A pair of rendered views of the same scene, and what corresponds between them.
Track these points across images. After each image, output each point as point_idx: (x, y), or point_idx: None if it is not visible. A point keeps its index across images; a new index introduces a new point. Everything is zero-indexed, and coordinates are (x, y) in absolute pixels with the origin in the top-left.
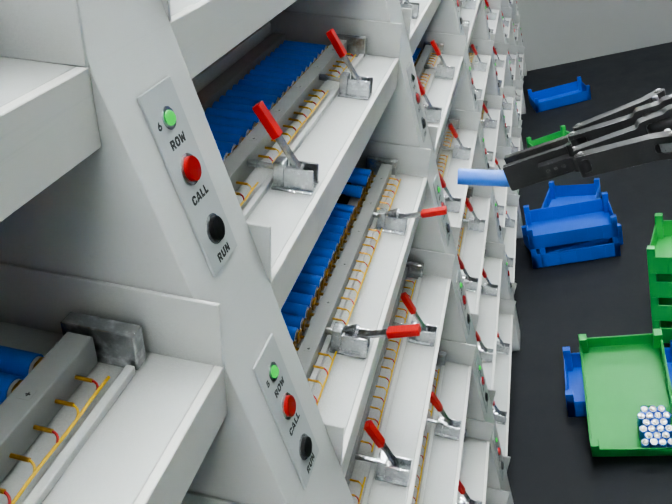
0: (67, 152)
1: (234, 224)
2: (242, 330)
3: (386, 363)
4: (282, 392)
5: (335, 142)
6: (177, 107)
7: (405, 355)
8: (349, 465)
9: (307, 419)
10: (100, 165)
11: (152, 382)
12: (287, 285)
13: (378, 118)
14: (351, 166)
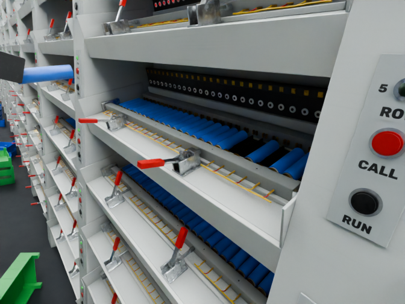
0: None
1: (81, 11)
2: (76, 38)
3: (172, 234)
4: (78, 66)
5: (141, 32)
6: None
7: (169, 249)
8: (128, 182)
9: (81, 85)
10: None
11: None
12: (93, 52)
13: (208, 62)
14: (142, 55)
